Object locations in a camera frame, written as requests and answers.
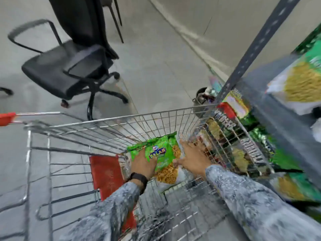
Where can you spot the person's right hand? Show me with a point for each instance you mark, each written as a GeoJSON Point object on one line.
{"type": "Point", "coordinates": [196, 164]}

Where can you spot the person's left hand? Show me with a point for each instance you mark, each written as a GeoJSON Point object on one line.
{"type": "Point", "coordinates": [143, 164]}

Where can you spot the person's right thumb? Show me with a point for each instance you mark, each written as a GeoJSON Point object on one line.
{"type": "Point", "coordinates": [179, 162]}

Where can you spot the person's left fingers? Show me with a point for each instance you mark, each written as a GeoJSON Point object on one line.
{"type": "Point", "coordinates": [140, 155]}

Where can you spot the person's left forearm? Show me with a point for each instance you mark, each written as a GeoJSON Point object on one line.
{"type": "Point", "coordinates": [110, 213]}

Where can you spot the person's right forearm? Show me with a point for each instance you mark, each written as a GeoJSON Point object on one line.
{"type": "Point", "coordinates": [253, 205]}

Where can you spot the black wristwatch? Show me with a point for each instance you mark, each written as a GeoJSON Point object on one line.
{"type": "Point", "coordinates": [139, 178]}

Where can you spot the small metal bin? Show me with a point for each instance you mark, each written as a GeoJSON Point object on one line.
{"type": "Point", "coordinates": [202, 96]}

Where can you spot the row of green snack packets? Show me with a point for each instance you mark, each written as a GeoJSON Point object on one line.
{"type": "Point", "coordinates": [253, 145]}

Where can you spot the grey metal shelf rack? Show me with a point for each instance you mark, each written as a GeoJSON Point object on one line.
{"type": "Point", "coordinates": [273, 117]}

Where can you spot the black office chair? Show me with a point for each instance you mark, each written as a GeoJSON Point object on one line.
{"type": "Point", "coordinates": [67, 65]}

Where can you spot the black chair legs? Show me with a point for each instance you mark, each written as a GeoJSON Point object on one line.
{"type": "Point", "coordinates": [116, 20]}

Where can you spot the large green noodle snack packet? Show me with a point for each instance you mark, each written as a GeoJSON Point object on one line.
{"type": "Point", "coordinates": [298, 82]}

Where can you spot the black chair base foot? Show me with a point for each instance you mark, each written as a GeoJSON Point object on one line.
{"type": "Point", "coordinates": [6, 91]}

